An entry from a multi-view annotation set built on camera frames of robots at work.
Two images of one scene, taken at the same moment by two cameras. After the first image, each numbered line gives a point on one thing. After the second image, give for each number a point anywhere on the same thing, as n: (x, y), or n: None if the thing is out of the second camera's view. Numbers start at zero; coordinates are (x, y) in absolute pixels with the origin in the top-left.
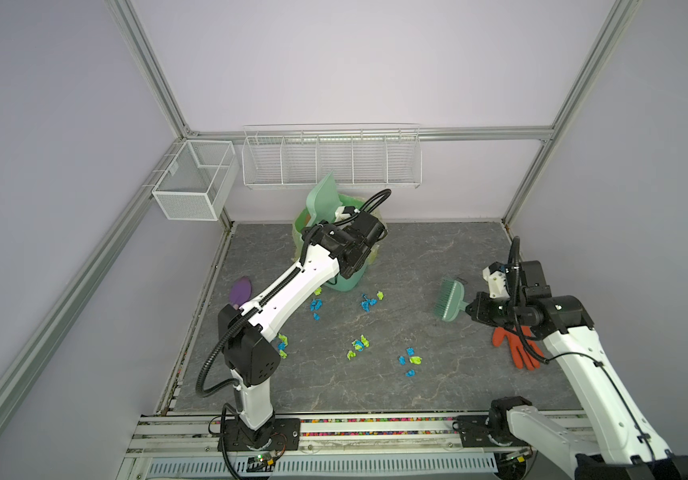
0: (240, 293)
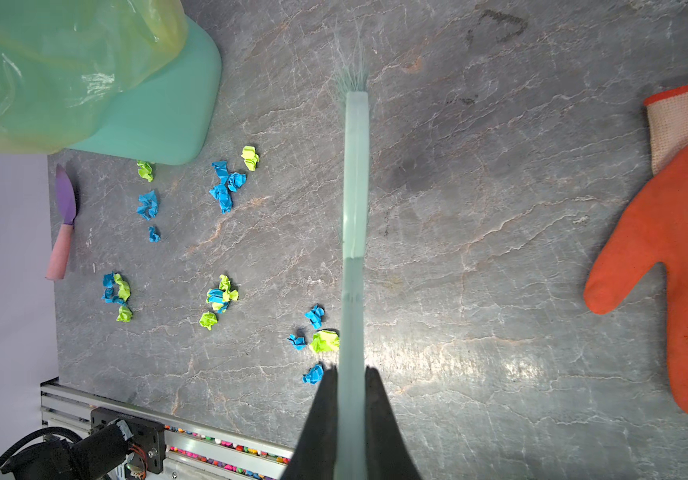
0: (67, 209)
